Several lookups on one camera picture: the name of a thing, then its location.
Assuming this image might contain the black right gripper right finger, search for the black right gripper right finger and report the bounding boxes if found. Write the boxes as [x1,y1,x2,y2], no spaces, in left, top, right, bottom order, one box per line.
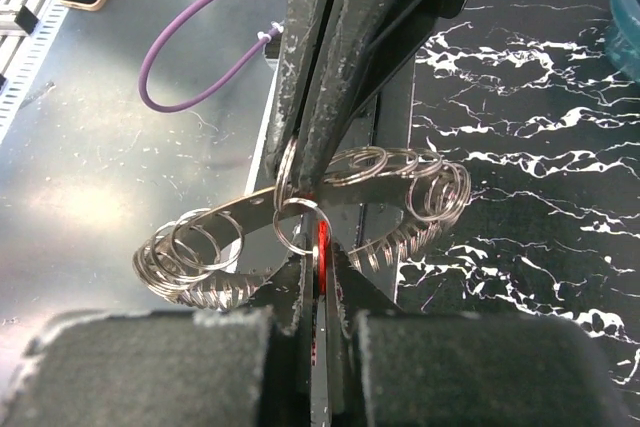
[325,243,630,426]

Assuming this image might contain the red key tag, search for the red key tag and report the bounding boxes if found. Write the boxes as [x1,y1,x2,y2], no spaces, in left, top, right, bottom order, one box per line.
[317,221,330,295]

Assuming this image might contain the teal transparent plastic bin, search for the teal transparent plastic bin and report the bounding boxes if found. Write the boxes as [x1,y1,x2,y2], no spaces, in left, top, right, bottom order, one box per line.
[605,0,639,84]

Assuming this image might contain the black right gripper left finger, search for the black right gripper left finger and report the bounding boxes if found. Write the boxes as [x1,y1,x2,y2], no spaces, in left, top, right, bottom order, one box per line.
[1,255,313,426]

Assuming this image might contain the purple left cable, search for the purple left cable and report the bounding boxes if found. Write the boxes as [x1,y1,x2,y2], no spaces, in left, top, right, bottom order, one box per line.
[138,0,287,113]

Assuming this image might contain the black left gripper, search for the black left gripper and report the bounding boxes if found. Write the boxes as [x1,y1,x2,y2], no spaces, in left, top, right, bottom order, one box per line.
[264,0,467,189]

